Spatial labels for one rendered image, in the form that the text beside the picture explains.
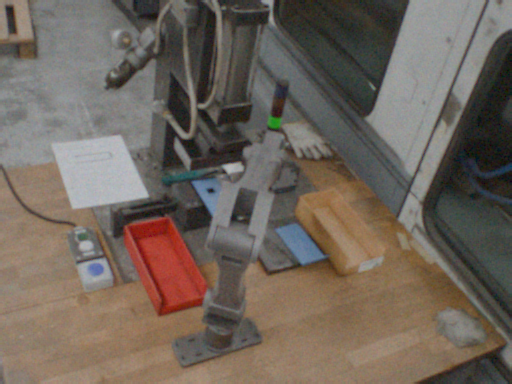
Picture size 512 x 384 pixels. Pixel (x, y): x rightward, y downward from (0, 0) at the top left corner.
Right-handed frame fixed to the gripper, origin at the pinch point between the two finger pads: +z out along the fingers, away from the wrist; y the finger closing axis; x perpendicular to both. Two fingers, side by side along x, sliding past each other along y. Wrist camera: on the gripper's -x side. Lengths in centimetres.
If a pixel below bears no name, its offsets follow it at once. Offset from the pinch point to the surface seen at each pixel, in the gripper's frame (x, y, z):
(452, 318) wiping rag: -43, -42, -8
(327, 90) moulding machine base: -63, 44, 32
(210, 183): -1.4, 10.8, 13.2
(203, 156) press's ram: 5.5, 12.4, -3.1
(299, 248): -17.4, -12.9, 7.2
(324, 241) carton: -24.4, -12.9, 5.8
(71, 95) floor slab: -13, 142, 199
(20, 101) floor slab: 17, 142, 199
